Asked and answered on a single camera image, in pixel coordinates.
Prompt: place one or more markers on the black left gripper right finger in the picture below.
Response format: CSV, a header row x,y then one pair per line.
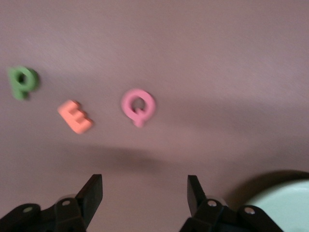
x,y
196,200

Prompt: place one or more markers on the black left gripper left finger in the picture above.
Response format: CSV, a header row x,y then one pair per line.
x,y
89,200

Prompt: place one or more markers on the green foam letter P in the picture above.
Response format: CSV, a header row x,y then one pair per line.
x,y
17,89

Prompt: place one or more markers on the orange foam letter E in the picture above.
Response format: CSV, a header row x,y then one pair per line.
x,y
72,120

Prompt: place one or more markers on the green plate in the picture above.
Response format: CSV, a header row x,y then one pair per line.
x,y
289,205

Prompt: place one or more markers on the pink foam letter Q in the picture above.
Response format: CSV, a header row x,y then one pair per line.
x,y
125,106

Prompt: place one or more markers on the brown table cover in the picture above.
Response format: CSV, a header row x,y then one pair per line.
x,y
193,48

